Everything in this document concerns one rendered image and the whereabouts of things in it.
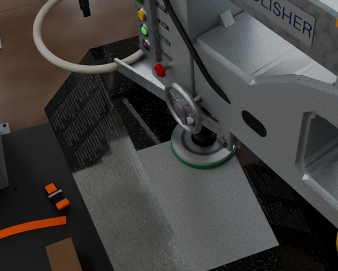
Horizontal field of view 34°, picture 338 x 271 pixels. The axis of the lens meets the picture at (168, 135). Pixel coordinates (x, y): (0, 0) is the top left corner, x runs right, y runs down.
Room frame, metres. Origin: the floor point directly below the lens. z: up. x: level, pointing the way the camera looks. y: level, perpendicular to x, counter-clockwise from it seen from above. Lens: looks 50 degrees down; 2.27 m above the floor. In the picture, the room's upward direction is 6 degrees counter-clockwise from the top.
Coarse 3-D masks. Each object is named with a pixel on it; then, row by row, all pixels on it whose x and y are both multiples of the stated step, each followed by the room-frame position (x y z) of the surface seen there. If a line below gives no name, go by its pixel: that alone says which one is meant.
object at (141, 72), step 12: (120, 60) 1.47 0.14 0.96; (144, 60) 1.50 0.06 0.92; (120, 72) 1.46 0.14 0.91; (132, 72) 1.39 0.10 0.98; (144, 72) 1.42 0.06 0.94; (144, 84) 1.33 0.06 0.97; (156, 84) 1.26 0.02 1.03; (204, 120) 1.05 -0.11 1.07; (216, 120) 1.01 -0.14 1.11; (216, 132) 1.00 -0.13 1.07; (240, 144) 0.92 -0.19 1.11
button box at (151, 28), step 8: (144, 0) 1.13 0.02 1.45; (152, 0) 1.12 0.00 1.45; (136, 8) 1.17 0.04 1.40; (144, 8) 1.14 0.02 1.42; (152, 8) 1.12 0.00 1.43; (136, 16) 1.18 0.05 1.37; (152, 16) 1.12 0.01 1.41; (144, 24) 1.15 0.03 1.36; (152, 24) 1.12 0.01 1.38; (152, 32) 1.12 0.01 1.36; (152, 40) 1.12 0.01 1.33; (144, 48) 1.16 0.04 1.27; (152, 48) 1.13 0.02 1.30; (160, 48) 1.12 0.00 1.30; (152, 56) 1.13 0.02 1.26; (160, 56) 1.12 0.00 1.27
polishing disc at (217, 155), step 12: (192, 120) 1.23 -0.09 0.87; (180, 132) 1.19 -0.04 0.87; (180, 144) 1.14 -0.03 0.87; (192, 144) 1.13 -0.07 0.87; (216, 144) 1.12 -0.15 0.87; (180, 156) 1.09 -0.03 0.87; (192, 156) 1.08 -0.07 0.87; (204, 156) 1.07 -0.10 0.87; (216, 156) 1.07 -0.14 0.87; (228, 156) 1.07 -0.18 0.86
